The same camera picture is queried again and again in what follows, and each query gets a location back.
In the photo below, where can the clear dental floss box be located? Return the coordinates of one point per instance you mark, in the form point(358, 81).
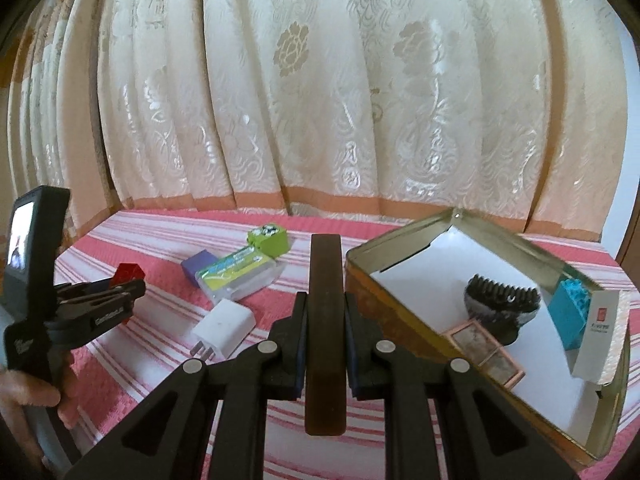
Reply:
point(238, 275)

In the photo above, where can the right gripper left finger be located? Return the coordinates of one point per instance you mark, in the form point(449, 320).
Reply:
point(206, 421)

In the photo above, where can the pink eyeshadow palette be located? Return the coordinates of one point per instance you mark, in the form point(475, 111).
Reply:
point(486, 353)

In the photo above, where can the gold metal tin box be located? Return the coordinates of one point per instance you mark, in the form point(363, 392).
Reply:
point(546, 269)

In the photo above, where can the blue cube block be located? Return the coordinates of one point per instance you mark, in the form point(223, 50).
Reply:
point(194, 264)

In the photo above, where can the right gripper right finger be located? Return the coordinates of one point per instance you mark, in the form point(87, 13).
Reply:
point(442, 419)

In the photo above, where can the pink striped tablecloth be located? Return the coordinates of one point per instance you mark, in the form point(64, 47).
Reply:
point(118, 370)

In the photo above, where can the wooden door with knob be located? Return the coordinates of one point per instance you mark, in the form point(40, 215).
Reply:
point(629, 256)

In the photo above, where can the black scalp massager brush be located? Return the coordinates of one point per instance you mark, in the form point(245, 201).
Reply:
point(500, 308)

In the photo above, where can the white paper tin liner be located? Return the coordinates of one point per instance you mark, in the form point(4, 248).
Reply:
point(432, 285)

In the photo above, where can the white USB charger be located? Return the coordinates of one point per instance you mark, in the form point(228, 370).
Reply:
point(222, 330)

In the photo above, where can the cream floral curtain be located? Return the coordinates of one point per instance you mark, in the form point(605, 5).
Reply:
point(364, 109)

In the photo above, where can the brown wooden comb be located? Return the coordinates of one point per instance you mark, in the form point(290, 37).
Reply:
point(325, 395)

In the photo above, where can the white card box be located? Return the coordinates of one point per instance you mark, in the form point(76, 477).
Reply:
point(603, 338)

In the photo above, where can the green toy brick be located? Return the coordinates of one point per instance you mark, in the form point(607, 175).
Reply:
point(270, 239)

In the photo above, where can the person left hand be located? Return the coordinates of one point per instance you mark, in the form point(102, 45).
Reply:
point(19, 390)

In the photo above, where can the teal toy brick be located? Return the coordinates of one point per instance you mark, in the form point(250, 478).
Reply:
point(569, 309)

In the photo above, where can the red toy brick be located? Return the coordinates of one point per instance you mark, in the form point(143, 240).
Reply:
point(129, 284)

